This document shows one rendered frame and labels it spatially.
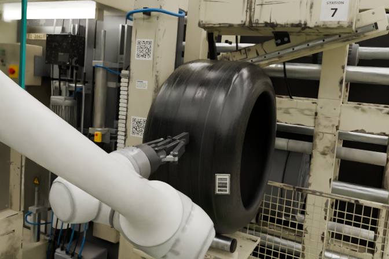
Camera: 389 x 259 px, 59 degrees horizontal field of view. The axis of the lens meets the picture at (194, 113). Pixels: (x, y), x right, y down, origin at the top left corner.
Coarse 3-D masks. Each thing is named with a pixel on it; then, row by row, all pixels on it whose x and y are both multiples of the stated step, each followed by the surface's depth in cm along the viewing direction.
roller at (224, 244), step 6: (216, 234) 112; (216, 240) 110; (222, 240) 110; (228, 240) 109; (234, 240) 109; (210, 246) 112; (216, 246) 110; (222, 246) 109; (228, 246) 108; (234, 246) 110
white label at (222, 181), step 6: (216, 174) 95; (222, 174) 95; (216, 180) 96; (222, 180) 95; (228, 180) 95; (216, 186) 96; (222, 186) 96; (228, 186) 96; (216, 192) 96; (222, 192) 96; (228, 192) 96
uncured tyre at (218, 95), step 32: (192, 64) 115; (224, 64) 112; (160, 96) 107; (192, 96) 102; (224, 96) 99; (256, 96) 108; (160, 128) 102; (192, 128) 98; (224, 128) 96; (256, 128) 148; (192, 160) 97; (224, 160) 96; (256, 160) 147; (192, 192) 99; (256, 192) 131; (224, 224) 105
